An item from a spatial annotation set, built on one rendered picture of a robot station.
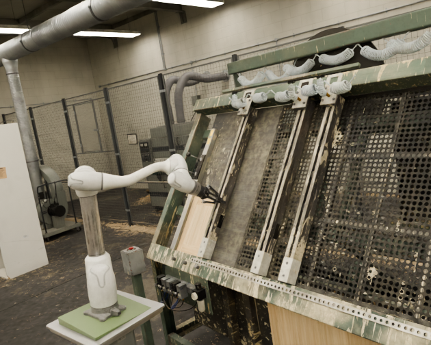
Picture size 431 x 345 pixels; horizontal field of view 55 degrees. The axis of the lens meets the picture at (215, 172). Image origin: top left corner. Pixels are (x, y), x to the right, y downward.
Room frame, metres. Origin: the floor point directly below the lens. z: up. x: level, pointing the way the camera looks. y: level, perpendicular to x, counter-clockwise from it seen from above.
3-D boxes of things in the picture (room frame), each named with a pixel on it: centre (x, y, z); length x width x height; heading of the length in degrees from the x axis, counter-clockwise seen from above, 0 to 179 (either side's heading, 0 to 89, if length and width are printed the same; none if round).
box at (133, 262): (2.90, 0.69, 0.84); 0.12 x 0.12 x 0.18; 38
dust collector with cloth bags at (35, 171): (7.67, 3.33, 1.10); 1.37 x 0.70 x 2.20; 48
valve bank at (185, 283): (2.60, 0.36, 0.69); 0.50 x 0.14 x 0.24; 38
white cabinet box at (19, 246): (5.79, 3.00, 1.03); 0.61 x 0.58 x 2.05; 48
